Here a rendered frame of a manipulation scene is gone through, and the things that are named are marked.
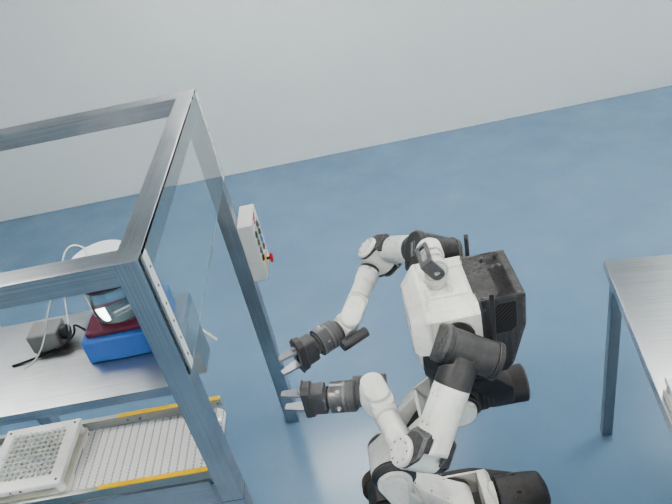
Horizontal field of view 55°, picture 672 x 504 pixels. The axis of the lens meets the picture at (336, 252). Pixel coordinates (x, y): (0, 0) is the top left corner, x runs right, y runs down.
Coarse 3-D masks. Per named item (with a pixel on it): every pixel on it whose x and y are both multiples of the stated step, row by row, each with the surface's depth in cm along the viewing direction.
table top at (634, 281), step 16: (656, 256) 225; (608, 272) 223; (624, 272) 221; (640, 272) 220; (656, 272) 218; (624, 288) 215; (640, 288) 213; (656, 288) 212; (624, 304) 209; (640, 304) 208; (656, 304) 206; (624, 320) 207; (640, 320) 202; (656, 320) 201; (640, 336) 197; (656, 336) 195; (640, 352) 192; (656, 352) 190; (656, 368) 186; (656, 384) 181
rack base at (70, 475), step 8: (88, 432) 211; (80, 440) 206; (80, 448) 204; (72, 456) 202; (72, 464) 199; (72, 472) 196; (64, 480) 194; (72, 480) 196; (8, 496) 193; (16, 496) 193; (24, 496) 192; (32, 496) 192
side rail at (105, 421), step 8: (216, 400) 209; (176, 408) 210; (104, 416) 212; (112, 416) 211; (128, 416) 210; (136, 416) 211; (144, 416) 211; (152, 416) 211; (160, 416) 211; (88, 424) 211; (96, 424) 212; (104, 424) 212; (112, 424) 212; (0, 440) 213
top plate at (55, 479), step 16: (16, 432) 208; (32, 432) 207; (64, 432) 204; (48, 448) 200; (64, 448) 199; (0, 464) 198; (64, 464) 193; (16, 480) 192; (32, 480) 191; (48, 480) 189; (0, 496) 190
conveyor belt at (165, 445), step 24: (216, 408) 210; (96, 432) 212; (120, 432) 210; (144, 432) 208; (168, 432) 206; (96, 456) 203; (120, 456) 201; (144, 456) 200; (168, 456) 198; (192, 456) 196; (96, 480) 195; (120, 480) 194
